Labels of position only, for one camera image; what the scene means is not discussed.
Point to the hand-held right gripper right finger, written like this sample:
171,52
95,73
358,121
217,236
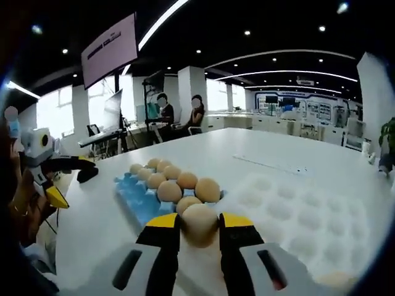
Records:
237,246

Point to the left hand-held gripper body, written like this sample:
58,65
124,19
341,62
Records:
38,145

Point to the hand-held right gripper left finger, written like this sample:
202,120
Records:
160,246

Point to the single brown egg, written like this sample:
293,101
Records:
200,226

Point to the blue egg tray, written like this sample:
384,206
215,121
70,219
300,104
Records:
135,197

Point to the group of brown eggs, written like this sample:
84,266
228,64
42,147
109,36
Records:
336,279
168,191

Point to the white foam tray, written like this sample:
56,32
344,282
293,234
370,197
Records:
308,216

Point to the person's left hand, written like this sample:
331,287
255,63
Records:
29,208

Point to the small black object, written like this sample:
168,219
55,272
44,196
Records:
88,176

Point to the blue face mask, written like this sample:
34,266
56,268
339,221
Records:
14,128

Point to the small black framed board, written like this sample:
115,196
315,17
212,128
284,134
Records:
92,131

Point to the black low table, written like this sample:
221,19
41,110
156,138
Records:
102,135

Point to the large monitor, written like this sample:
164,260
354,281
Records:
112,108

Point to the white power strip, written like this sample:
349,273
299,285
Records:
268,163

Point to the white table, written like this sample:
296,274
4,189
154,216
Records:
216,154

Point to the hanging pale pink screen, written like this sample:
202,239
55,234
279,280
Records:
108,49

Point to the grey office chair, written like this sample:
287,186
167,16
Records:
196,129

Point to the white low cabinets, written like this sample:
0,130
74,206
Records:
265,121

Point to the small white object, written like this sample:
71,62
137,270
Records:
371,158

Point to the white office chair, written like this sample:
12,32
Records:
353,135

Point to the white paper cup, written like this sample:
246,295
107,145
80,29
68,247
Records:
366,148

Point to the ceiling air conditioner unit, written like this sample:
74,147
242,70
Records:
305,81

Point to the potted green plant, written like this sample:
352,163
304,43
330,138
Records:
388,132

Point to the blue framed display wall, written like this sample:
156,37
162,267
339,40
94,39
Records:
308,105

